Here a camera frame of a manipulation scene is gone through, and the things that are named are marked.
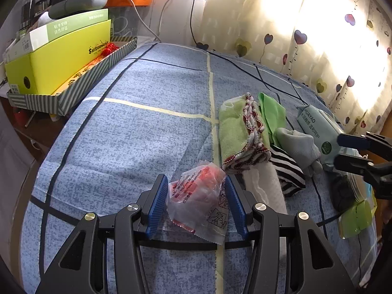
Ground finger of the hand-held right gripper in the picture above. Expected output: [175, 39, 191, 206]
[334, 155, 392, 199]
[337, 132, 392, 152]

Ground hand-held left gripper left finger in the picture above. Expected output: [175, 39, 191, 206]
[35, 174, 168, 294]

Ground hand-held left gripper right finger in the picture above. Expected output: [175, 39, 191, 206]
[225, 174, 357, 294]

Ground white cloth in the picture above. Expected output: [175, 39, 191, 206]
[243, 162, 288, 215]

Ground clear packet of orange earplugs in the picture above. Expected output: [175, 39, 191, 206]
[165, 160, 230, 245]

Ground grey blue socks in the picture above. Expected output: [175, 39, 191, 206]
[273, 128, 323, 176]

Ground black white striped sock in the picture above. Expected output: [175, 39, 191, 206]
[269, 146, 307, 197]

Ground green towel with braided trim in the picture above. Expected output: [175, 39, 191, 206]
[219, 93, 271, 172]

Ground green cloth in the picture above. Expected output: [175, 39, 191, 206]
[258, 93, 287, 146]

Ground clear jar with dark contents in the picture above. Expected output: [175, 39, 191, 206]
[332, 171, 372, 212]

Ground wet wipes pack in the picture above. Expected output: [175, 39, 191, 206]
[295, 105, 363, 172]

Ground green plastic bottle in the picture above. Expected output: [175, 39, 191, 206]
[338, 197, 378, 240]

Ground blue plaid bed sheet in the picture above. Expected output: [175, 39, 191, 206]
[20, 43, 377, 294]

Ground heart print curtain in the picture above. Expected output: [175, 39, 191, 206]
[191, 0, 392, 135]

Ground green striped cardboard tray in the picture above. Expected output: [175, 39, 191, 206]
[7, 36, 138, 115]

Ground red tassel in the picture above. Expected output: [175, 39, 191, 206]
[102, 41, 119, 58]

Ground yellow green cardboard box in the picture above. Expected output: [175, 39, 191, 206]
[4, 19, 112, 95]

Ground white and green flat box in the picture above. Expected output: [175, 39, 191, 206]
[3, 9, 109, 62]

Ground grey oval case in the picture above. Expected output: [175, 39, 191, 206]
[48, 0, 108, 19]

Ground glass jar with dark lid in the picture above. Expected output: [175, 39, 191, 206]
[21, 0, 38, 28]

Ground white cable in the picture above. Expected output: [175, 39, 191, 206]
[159, 0, 181, 35]
[115, 0, 160, 42]

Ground black cable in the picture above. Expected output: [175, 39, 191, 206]
[189, 0, 310, 87]

